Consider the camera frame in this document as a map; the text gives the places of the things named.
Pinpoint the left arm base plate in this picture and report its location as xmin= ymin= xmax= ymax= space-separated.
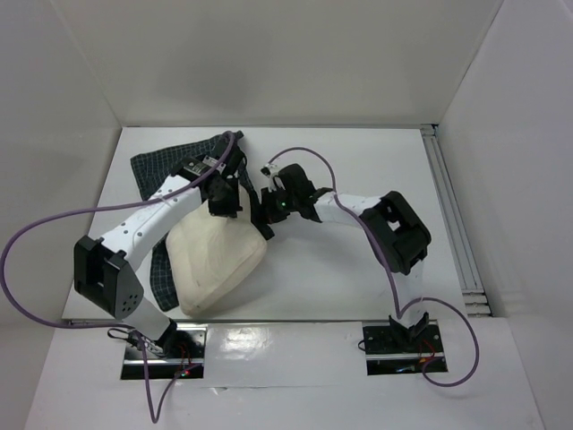
xmin=107 ymin=323 xmax=207 ymax=381

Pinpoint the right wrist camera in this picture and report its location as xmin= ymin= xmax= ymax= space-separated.
xmin=261 ymin=163 xmax=280 ymax=190

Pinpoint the aluminium rail frame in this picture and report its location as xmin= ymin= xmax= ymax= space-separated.
xmin=420 ymin=125 xmax=493 ymax=318

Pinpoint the dark checked pillowcase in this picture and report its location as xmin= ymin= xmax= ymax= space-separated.
xmin=130 ymin=134 xmax=274 ymax=312

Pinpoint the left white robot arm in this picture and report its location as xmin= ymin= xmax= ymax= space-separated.
xmin=73 ymin=146 xmax=245 ymax=357

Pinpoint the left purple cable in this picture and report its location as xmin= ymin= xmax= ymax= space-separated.
xmin=0 ymin=130 xmax=236 ymax=425

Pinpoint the cream pillow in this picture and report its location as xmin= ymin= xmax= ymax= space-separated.
xmin=166 ymin=186 xmax=267 ymax=317

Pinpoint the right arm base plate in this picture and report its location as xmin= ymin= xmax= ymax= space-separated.
xmin=357 ymin=322 xmax=448 ymax=376

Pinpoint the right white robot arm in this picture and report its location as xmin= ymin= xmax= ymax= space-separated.
xmin=261 ymin=164 xmax=432 ymax=351

